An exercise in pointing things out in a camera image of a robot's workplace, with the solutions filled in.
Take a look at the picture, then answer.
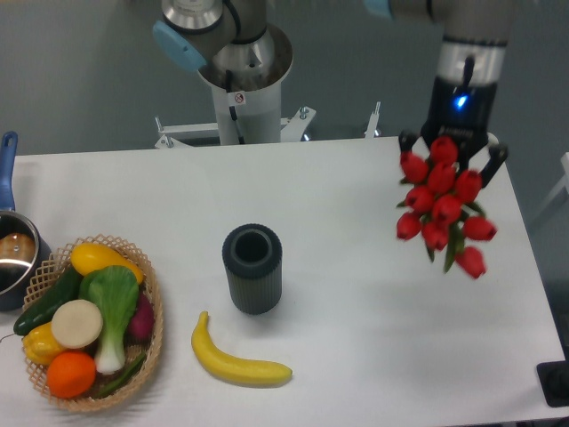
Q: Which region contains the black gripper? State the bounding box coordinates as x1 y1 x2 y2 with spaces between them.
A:
398 77 509 187

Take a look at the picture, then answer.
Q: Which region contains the red tulip bouquet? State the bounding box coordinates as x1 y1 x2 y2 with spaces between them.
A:
396 136 497 279

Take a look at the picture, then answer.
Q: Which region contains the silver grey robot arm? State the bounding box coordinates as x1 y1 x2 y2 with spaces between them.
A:
153 1 515 183

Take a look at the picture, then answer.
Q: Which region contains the white furniture piece right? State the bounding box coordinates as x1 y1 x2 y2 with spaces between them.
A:
545 152 569 205

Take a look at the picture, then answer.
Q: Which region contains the dark grey ribbed vase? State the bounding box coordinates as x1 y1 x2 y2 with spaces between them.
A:
221 223 283 315

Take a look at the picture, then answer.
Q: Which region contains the black device at table edge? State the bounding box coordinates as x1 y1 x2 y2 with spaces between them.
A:
536 360 568 407

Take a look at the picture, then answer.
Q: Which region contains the yellow banana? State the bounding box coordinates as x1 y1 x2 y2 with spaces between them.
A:
191 311 293 387

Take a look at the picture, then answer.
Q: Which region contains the purple red onion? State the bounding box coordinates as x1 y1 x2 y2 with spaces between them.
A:
127 293 155 342

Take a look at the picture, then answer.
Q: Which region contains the green bok choy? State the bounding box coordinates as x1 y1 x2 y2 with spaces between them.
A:
79 265 139 375

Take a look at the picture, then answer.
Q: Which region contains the green bean pod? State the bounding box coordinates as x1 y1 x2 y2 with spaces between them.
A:
94 353 147 399

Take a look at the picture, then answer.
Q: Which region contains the yellow squash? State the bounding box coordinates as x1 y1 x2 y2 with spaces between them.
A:
70 243 144 285

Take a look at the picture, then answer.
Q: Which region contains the dark green cucumber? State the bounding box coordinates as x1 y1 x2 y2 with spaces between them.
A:
12 266 83 336

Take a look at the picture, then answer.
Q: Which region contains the woven wicker basket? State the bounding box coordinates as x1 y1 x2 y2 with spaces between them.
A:
23 234 164 413

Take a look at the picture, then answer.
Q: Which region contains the beige round disc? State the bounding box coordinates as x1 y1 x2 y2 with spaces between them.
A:
51 299 103 349

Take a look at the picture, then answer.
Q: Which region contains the orange fruit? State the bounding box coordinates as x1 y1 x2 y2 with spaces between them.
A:
46 350 96 399

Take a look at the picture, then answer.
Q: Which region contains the yellow bell pepper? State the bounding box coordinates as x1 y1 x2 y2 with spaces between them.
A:
22 322 67 366

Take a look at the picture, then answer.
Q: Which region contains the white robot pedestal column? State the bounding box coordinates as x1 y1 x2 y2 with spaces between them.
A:
198 68 287 146

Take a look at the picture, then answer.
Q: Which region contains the black cable on pedestal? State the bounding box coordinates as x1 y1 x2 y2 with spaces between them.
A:
224 69 246 145

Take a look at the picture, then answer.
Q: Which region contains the white metal base frame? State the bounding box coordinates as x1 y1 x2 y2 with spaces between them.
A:
154 101 381 149

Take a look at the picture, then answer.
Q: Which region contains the blue handled saucepan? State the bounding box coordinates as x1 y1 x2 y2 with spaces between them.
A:
1 132 51 311

